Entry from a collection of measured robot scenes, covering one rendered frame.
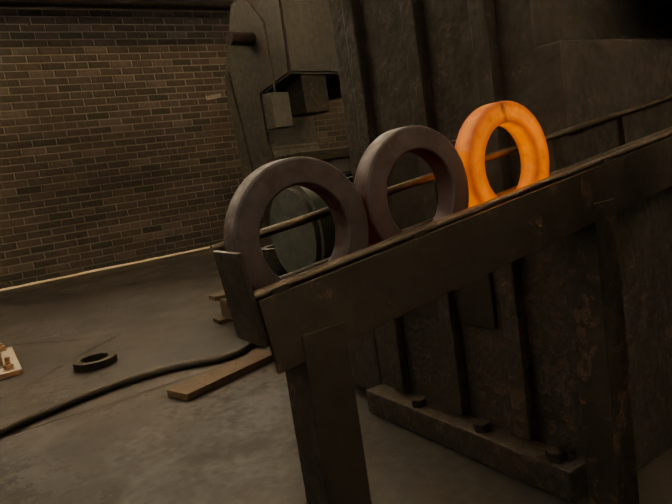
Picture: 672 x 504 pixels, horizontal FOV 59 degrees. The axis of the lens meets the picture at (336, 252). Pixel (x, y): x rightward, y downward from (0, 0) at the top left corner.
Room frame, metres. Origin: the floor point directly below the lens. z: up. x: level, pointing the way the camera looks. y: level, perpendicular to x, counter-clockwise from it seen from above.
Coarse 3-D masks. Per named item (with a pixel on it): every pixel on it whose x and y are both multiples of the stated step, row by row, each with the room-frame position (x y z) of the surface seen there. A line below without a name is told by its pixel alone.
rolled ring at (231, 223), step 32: (288, 160) 0.68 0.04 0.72; (320, 160) 0.71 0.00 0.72; (256, 192) 0.66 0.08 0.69; (320, 192) 0.72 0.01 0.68; (352, 192) 0.73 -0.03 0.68; (224, 224) 0.67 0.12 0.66; (256, 224) 0.66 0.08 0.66; (352, 224) 0.72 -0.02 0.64; (256, 256) 0.65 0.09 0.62; (256, 288) 0.65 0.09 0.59
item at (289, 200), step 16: (352, 176) 2.22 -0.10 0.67; (288, 192) 2.15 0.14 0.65; (304, 192) 2.09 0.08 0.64; (272, 208) 2.28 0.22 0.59; (288, 208) 2.17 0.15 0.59; (304, 208) 2.07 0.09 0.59; (320, 208) 2.05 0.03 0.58; (272, 224) 2.30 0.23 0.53; (304, 224) 2.08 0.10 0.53; (320, 224) 2.03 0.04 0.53; (272, 240) 2.32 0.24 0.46; (288, 240) 2.20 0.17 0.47; (304, 240) 2.10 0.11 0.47; (320, 240) 2.04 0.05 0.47; (288, 256) 2.22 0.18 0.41; (304, 256) 2.11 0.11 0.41; (320, 256) 2.06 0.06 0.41; (288, 272) 2.24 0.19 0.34; (368, 336) 1.75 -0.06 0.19; (352, 352) 1.84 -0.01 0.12; (368, 352) 1.76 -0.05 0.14; (352, 368) 1.85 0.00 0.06; (368, 368) 1.77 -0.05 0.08; (368, 384) 1.78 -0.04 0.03
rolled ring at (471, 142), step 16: (480, 112) 0.86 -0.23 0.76; (496, 112) 0.87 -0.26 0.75; (512, 112) 0.89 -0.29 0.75; (528, 112) 0.91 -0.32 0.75; (464, 128) 0.86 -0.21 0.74; (480, 128) 0.85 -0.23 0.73; (512, 128) 0.91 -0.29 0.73; (528, 128) 0.91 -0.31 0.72; (464, 144) 0.84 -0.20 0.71; (480, 144) 0.84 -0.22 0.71; (528, 144) 0.92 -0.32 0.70; (544, 144) 0.93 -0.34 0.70; (464, 160) 0.84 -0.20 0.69; (480, 160) 0.84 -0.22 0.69; (528, 160) 0.93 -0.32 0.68; (544, 160) 0.92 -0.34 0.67; (480, 176) 0.84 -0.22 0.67; (528, 176) 0.92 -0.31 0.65; (544, 176) 0.92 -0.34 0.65; (480, 192) 0.84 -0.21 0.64
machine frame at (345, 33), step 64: (384, 0) 1.47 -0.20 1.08; (448, 0) 1.29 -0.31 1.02; (512, 0) 1.15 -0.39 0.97; (576, 0) 1.19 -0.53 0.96; (384, 64) 1.49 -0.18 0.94; (448, 64) 1.31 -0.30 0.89; (512, 64) 1.17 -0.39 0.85; (576, 64) 1.09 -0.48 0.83; (640, 64) 1.20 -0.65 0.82; (384, 128) 1.52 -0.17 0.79; (448, 128) 1.33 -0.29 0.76; (640, 128) 1.19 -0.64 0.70; (640, 256) 1.18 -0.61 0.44; (448, 320) 1.35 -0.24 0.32; (512, 320) 1.19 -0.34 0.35; (640, 320) 1.17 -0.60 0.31; (384, 384) 1.65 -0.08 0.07; (448, 384) 1.37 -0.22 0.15; (512, 384) 1.20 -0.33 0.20; (576, 384) 1.10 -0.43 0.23; (640, 384) 1.16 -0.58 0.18; (512, 448) 1.18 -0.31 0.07; (576, 448) 1.11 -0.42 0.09; (640, 448) 1.15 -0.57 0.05
